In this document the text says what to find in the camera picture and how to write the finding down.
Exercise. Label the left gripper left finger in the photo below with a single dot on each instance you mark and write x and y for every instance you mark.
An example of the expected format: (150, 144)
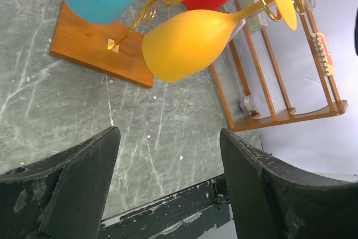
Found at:
(63, 195)

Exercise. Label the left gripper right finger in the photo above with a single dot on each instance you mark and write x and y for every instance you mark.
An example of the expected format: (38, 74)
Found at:
(273, 199)

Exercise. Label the yellow plastic wine glass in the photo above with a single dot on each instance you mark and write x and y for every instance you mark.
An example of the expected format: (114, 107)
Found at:
(191, 41)

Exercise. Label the wooden shelf rack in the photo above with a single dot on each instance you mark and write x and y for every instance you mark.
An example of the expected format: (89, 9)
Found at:
(335, 106)

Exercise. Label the orange patterned card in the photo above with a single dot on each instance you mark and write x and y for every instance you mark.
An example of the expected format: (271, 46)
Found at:
(323, 53)

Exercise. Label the small clear jar on shelf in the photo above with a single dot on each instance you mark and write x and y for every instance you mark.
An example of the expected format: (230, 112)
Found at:
(249, 103)

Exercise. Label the black base frame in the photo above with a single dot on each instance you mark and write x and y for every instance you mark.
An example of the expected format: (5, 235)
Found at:
(187, 213)

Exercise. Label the gold wire glass rack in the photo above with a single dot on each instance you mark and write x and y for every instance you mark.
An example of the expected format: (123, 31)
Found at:
(114, 49)

